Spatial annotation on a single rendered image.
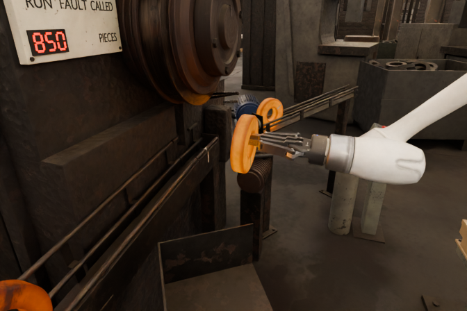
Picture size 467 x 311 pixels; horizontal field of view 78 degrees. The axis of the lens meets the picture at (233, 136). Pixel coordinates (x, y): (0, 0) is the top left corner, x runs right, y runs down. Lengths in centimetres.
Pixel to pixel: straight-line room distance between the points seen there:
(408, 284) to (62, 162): 152
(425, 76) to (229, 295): 263
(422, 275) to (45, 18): 175
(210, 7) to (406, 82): 237
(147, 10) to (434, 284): 164
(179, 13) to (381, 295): 140
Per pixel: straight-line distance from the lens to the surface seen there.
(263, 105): 138
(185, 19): 77
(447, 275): 184
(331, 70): 351
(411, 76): 295
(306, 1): 358
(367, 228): 187
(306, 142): 75
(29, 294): 58
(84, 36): 73
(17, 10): 64
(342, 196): 169
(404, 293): 166
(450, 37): 459
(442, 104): 87
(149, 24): 75
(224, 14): 86
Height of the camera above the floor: 113
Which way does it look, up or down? 22 degrees down
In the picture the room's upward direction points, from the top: straight up
